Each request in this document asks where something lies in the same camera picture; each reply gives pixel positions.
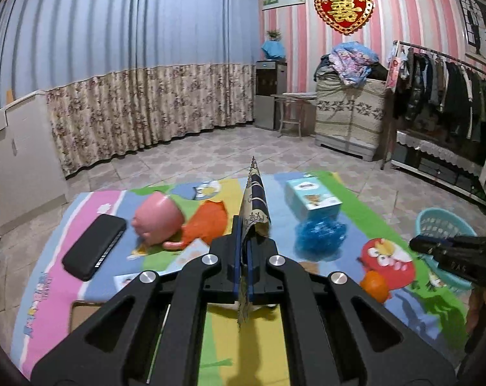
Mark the pile of dark clothes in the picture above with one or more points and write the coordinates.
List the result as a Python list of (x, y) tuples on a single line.
[(323, 68)]

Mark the white lace cloth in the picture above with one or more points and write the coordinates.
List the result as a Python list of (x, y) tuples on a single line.
[(440, 146)]

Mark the light blue plastic basket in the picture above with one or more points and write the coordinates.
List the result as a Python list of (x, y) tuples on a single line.
[(431, 219)]

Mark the colourful cartoon printed mat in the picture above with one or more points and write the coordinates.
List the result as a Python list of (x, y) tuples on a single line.
[(54, 257)]

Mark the brown cardboard piece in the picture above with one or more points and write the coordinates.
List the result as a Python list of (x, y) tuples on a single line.
[(84, 313)]

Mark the blue curtain with floral hem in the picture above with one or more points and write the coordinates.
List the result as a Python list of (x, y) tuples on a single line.
[(126, 28)]

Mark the orange plush toy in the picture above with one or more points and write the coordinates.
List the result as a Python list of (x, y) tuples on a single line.
[(206, 221)]

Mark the framed wall poster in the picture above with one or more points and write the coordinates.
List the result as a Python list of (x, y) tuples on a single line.
[(476, 24)]

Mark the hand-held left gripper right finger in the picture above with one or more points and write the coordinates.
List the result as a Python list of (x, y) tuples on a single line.
[(263, 257)]

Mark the row of hanging clothes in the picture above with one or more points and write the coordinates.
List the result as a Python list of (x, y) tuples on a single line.
[(456, 88)]

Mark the small potted plant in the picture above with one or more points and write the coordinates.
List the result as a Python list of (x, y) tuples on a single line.
[(274, 34)]

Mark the metal clothes rack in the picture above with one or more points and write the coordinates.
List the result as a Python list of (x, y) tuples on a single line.
[(427, 50)]

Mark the beige dark-striped snack wrapper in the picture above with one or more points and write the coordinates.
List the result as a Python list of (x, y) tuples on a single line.
[(254, 201)]

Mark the pink hanging bag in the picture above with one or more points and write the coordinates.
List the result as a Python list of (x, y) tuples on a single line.
[(393, 72)]

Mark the small white folding table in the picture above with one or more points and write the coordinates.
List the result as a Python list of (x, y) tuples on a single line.
[(293, 95)]

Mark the red heart wall decoration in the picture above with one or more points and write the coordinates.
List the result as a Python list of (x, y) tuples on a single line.
[(343, 8)]

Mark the light blue tissue box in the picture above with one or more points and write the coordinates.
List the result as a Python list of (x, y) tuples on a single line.
[(307, 199)]

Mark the white cabinet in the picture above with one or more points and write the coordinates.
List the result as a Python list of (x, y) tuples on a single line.
[(21, 157)]

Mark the black phone case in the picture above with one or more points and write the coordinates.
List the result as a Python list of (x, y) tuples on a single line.
[(94, 247)]

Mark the grey water dispenser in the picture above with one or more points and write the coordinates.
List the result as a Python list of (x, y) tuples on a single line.
[(267, 100)]

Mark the blue covered water bottle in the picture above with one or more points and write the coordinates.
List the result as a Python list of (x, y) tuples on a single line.
[(273, 50)]

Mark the blue mesh bath sponge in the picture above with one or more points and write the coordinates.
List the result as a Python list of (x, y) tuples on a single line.
[(319, 235)]

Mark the pink cup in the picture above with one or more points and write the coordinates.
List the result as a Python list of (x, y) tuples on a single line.
[(158, 217)]

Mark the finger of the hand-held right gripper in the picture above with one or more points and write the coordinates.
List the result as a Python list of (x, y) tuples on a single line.
[(431, 245), (454, 267)]

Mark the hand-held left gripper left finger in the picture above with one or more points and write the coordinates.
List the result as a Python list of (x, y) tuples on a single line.
[(237, 261)]

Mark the floral blue quilt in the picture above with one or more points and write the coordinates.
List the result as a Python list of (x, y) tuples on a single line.
[(355, 58)]

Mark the cabinet under patterned cloth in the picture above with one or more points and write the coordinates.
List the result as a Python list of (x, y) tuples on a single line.
[(347, 116)]

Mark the low dark cabinet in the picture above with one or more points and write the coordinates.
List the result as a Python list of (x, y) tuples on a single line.
[(436, 169)]

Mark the orange fruit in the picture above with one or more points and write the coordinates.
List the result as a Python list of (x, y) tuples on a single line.
[(375, 285)]

